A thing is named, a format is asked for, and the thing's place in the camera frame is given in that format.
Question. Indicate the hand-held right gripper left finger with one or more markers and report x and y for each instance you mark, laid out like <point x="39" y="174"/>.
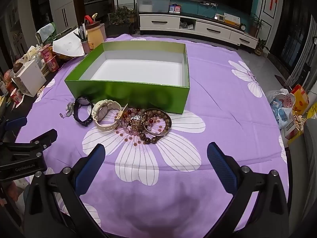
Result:
<point x="94" y="163"/>

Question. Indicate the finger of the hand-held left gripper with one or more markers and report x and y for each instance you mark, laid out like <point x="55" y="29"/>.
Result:
<point x="39" y="140"/>
<point x="17" y="123"/>

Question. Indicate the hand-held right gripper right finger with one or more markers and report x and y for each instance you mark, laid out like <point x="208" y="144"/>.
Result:
<point x="220" y="168"/>

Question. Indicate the black wrist watch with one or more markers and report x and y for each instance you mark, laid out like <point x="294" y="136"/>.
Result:
<point x="84" y="102"/>

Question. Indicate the white wrist watch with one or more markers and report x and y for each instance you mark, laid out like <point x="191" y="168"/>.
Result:
<point x="99" y="104"/>

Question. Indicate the green cardboard box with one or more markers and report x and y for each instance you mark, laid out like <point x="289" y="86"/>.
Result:
<point x="123" y="94"/>

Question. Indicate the purple floral tablecloth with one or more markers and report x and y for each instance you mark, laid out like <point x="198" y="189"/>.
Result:
<point x="223" y="129"/>

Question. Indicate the white box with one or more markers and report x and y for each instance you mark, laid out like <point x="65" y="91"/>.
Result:
<point x="31" y="79"/>

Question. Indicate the pink yogurt cup pack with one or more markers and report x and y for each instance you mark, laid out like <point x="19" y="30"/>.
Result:
<point x="49" y="58"/>

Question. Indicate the white plastic bag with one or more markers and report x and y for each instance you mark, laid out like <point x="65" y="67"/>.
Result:
<point x="282" y="101"/>

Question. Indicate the white paper sheet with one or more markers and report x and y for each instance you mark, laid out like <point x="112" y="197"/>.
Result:
<point x="68" y="45"/>

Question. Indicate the light green towel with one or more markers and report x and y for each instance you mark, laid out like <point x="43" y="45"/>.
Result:
<point x="45" y="31"/>

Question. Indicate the dark round dish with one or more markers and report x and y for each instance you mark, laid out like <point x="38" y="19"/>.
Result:
<point x="65" y="32"/>

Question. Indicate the yellow jar with brown lid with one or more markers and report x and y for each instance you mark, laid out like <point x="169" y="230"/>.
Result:
<point x="95" y="36"/>

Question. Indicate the pink plastic bin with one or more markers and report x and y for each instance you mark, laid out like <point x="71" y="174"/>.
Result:
<point x="102" y="32"/>

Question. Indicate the small potted floor plant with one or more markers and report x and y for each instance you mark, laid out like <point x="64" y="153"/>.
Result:
<point x="260" y="48"/>

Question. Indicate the white television cabinet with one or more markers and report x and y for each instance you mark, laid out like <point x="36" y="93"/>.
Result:
<point x="213" y="31"/>

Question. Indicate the black alarm clock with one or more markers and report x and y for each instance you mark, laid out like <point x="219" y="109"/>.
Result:
<point x="243" y="27"/>

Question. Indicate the potted plant in brown pot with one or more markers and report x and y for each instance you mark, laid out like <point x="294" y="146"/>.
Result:
<point x="255" y="24"/>

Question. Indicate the leafy plant in black planter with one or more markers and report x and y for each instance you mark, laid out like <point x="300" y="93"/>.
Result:
<point x="121" y="14"/>

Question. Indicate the yellow desk calendar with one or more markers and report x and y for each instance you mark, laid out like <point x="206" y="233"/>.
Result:
<point x="231" y="19"/>

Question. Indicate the small white display device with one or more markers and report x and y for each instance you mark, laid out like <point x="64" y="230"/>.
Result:
<point x="220" y="17"/>

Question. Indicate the white power strip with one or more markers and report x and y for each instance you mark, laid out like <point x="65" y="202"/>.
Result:
<point x="211" y="4"/>

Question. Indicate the clear plastic storage bin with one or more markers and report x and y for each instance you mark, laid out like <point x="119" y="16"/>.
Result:
<point x="153" y="5"/>

